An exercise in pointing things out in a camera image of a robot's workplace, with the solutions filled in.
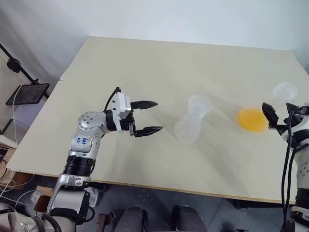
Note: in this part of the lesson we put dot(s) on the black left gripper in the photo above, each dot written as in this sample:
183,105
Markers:
126,124

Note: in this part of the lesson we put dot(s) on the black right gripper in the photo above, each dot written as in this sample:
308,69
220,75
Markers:
299,120

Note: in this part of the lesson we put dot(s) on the large clear plastic bottle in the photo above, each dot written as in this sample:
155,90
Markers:
252,119

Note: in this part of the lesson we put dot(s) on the small clear plastic bottle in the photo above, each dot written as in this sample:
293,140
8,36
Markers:
190,128

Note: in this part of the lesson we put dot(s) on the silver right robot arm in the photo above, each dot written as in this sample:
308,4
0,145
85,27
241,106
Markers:
303,169

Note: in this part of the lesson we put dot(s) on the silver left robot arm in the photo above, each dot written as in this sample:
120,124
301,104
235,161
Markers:
84,142

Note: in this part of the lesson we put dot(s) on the dark grey rounded shape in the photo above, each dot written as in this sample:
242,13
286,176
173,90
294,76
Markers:
131,220
188,218

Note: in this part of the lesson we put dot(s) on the brown wooden piece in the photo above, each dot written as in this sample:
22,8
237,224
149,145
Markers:
105,223

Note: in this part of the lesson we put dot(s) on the black block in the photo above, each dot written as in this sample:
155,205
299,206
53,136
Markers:
289,226

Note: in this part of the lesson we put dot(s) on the black tablet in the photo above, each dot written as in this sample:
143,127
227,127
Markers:
27,94

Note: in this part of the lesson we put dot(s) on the brown cardboard box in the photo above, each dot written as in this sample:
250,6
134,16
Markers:
42,200

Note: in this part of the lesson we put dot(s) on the silver robot torso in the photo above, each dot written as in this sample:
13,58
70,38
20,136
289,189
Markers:
21,224

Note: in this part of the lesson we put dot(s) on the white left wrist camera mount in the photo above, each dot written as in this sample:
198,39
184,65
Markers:
120,104

